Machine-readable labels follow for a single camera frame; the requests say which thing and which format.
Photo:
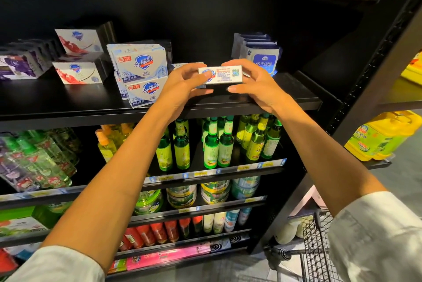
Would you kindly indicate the person's right forearm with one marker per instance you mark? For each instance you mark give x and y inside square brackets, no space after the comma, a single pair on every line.
[329,160]

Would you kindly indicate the yellow detergent jug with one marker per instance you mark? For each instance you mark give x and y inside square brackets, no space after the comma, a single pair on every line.
[379,137]

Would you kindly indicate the green white box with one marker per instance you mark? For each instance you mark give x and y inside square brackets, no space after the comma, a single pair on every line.
[23,226]

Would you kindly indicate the single white blue soap box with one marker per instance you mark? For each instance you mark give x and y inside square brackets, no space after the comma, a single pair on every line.
[221,75]
[148,90]
[142,62]
[181,66]

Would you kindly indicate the person's right hand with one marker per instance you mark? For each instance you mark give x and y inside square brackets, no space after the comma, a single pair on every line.
[264,87]

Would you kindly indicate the row of white small bottles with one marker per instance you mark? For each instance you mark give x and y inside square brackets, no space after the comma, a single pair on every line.
[221,221]

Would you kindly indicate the cream white pouch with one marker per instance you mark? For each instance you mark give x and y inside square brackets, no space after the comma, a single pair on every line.
[287,232]

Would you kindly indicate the person's left forearm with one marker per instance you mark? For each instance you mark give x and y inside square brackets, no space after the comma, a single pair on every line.
[112,193]

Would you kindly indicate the row of purple soap boxes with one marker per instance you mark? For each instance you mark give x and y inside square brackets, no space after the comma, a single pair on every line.
[20,66]

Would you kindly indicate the person's left hand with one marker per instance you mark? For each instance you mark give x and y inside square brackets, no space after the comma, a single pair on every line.
[178,94]

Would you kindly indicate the row of white upright packs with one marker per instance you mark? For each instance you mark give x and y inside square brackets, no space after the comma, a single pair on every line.
[264,61]

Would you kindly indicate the row of green yellow bottles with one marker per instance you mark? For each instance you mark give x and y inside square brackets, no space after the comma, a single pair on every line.
[211,150]

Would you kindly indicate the red snack packet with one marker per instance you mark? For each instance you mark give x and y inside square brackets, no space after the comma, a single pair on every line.
[6,262]

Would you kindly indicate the yellow red packets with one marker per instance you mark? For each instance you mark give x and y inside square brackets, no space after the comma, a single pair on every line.
[117,266]

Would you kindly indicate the row of white red soap boxes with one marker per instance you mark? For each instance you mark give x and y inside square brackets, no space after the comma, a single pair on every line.
[79,71]

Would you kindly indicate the long pink packet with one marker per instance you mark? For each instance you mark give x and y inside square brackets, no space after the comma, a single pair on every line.
[165,257]

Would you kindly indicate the black store shelf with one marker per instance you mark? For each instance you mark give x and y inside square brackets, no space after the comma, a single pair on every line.
[39,100]

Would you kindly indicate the green lidded wipe tub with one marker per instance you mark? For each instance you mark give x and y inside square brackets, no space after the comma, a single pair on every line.
[215,193]
[245,188]
[148,203]
[181,196]

